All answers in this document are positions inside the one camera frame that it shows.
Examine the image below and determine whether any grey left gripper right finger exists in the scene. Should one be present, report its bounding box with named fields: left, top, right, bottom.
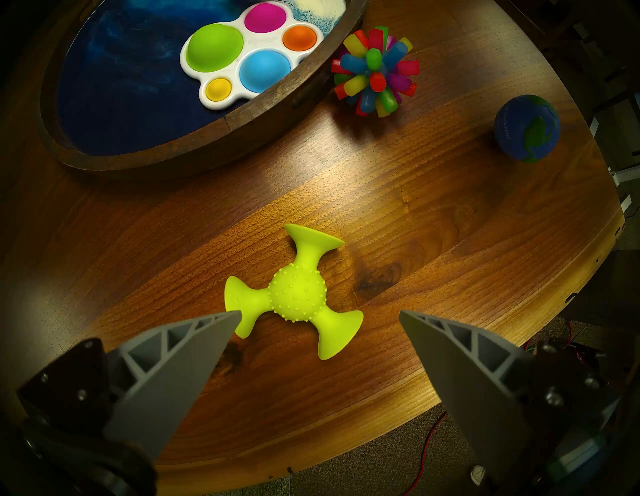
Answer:
left=399, top=309, right=536, bottom=493

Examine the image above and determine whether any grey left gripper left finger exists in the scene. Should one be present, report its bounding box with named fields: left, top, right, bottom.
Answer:
left=102, top=310, right=243, bottom=462

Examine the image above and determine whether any lime green suction spinner toy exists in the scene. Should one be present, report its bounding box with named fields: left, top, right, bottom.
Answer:
left=224, top=223, right=365, bottom=361

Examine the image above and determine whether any blue green earth ball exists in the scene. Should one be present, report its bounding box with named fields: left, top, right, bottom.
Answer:
left=494, top=94, right=562, bottom=164

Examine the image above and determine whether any multicolour spiky ball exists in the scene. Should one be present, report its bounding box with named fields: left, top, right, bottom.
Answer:
left=330, top=26, right=421, bottom=119

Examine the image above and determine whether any oval wooden tray blue inlay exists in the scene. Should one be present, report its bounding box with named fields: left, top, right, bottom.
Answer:
left=37, top=0, right=371, bottom=173

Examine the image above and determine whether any white pop bubble toy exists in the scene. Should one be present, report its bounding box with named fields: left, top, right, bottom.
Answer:
left=179, top=1, right=325, bottom=111

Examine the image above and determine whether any thin red cable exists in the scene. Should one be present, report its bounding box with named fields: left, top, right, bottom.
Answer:
left=400, top=410, right=449, bottom=496

